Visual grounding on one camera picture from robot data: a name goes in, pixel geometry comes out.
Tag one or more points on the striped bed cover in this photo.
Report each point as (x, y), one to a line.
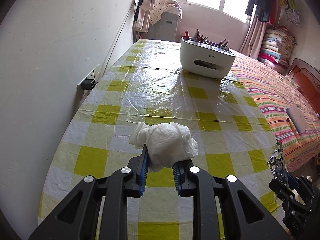
(273, 94)

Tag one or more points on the wooden headboard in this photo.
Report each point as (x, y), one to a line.
(307, 79)

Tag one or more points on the pencil on bed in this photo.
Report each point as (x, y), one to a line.
(293, 134)

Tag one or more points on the silver blister pack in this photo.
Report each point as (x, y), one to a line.
(276, 163)

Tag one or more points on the beige garment on hook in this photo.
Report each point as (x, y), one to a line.
(142, 16)

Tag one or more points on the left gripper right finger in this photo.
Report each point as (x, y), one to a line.
(224, 202)

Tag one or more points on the white tissue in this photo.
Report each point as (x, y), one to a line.
(167, 143)

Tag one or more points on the white wall socket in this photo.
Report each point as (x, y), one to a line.
(95, 73)

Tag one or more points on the pink curtain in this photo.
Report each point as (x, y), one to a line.
(254, 38)

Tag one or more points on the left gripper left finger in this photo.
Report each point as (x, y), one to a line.
(97, 208)

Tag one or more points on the grey air cooler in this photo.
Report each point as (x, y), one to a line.
(165, 29)

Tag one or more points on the stack of folded blankets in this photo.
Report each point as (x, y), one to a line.
(276, 49)

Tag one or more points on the green checkered plastic tablecloth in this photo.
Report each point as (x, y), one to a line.
(147, 99)

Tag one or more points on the dotted cloth on cooler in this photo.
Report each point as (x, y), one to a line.
(162, 6)

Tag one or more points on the white desk organizer box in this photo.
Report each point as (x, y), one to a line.
(205, 58)

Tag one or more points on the black power adapter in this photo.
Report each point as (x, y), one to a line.
(88, 84)

